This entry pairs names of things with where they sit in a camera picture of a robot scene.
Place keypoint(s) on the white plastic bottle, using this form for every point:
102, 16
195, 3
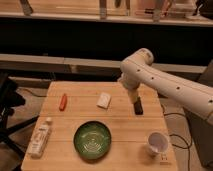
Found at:
40, 138

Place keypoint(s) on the black office chair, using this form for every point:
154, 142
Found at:
9, 99

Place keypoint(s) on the grey metal bench rail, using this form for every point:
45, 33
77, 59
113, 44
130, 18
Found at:
54, 64

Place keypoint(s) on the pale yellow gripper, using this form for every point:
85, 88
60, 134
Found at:
133, 95

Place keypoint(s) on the orange carrot toy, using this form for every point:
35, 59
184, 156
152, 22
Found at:
63, 102

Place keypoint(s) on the green ceramic bowl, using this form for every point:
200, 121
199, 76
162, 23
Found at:
92, 140

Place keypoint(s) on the black rectangular block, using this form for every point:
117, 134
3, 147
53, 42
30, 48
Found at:
138, 109

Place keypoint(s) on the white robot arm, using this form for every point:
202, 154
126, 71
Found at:
137, 68

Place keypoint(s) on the wooden upper shelf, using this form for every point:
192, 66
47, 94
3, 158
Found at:
162, 12

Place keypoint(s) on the white sponge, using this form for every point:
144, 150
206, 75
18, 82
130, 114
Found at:
104, 100

